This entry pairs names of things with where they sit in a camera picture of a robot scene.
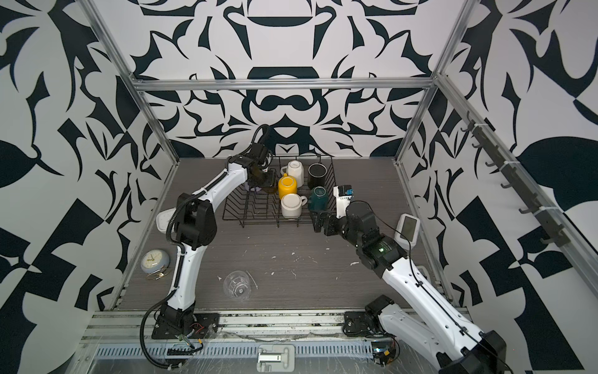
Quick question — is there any yellow mug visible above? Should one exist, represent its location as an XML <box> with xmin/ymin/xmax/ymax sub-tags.
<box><xmin>278</xmin><ymin>173</ymin><xmax>298</xmax><ymax>200</ymax></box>

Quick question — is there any white faceted mug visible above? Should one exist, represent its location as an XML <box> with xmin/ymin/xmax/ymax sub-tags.
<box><xmin>280</xmin><ymin>160</ymin><xmax>304</xmax><ymax>188</ymax></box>

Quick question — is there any white mug red inside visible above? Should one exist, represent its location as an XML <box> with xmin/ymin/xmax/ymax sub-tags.
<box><xmin>280</xmin><ymin>193</ymin><xmax>308</xmax><ymax>219</ymax></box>

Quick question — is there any cream mug dark green outside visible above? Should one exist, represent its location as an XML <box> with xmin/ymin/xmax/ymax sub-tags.
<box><xmin>308</xmin><ymin>186</ymin><xmax>329</xmax><ymax>211</ymax></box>

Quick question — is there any black mug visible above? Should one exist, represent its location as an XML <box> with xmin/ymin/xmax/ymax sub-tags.
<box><xmin>308</xmin><ymin>163</ymin><xmax>328</xmax><ymax>190</ymax></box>

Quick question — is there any clear glass cup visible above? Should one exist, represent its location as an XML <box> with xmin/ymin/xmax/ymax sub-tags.
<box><xmin>223</xmin><ymin>271</ymin><xmax>252</xmax><ymax>302</ymax></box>

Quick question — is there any lilac plastic cup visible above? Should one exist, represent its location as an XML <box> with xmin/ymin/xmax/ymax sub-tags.
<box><xmin>245</xmin><ymin>185</ymin><xmax>260</xmax><ymax>193</ymax></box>

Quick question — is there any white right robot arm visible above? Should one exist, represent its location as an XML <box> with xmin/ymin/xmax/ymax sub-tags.
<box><xmin>310</xmin><ymin>200</ymin><xmax>509</xmax><ymax>373</ymax></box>

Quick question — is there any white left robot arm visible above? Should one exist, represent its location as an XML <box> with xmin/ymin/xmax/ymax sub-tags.
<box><xmin>153</xmin><ymin>143</ymin><xmax>276</xmax><ymax>338</ymax></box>

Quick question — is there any white digital thermometer display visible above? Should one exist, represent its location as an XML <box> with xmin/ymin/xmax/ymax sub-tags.
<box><xmin>395</xmin><ymin>213</ymin><xmax>420</xmax><ymax>249</ymax></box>

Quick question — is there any white square alarm clock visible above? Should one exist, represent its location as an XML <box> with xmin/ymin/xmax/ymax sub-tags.
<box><xmin>156</xmin><ymin>208</ymin><xmax>175</xmax><ymax>234</ymax></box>

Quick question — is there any round grey alarm clock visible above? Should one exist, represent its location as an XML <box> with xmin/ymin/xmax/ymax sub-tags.
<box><xmin>140</xmin><ymin>249</ymin><xmax>171</xmax><ymax>280</ymax></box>

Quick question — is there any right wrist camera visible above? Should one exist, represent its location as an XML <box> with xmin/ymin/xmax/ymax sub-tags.
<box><xmin>333</xmin><ymin>185</ymin><xmax>354</xmax><ymax>219</ymax></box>

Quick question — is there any black wire dish rack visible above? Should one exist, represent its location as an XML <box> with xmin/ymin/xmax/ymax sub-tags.
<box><xmin>222</xmin><ymin>155</ymin><xmax>336</xmax><ymax>228</ymax></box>

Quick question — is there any white cable duct strip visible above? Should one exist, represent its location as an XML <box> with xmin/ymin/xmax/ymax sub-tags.
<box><xmin>95</xmin><ymin>341</ymin><xmax>373</xmax><ymax>359</ymax></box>

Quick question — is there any silver latch bracket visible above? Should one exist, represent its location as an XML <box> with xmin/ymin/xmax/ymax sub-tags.
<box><xmin>256</xmin><ymin>344</ymin><xmax>296</xmax><ymax>373</ymax></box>

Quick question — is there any grey wall hook rail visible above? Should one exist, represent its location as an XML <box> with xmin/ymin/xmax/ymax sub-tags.
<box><xmin>462</xmin><ymin>114</ymin><xmax>572</xmax><ymax>248</ymax></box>

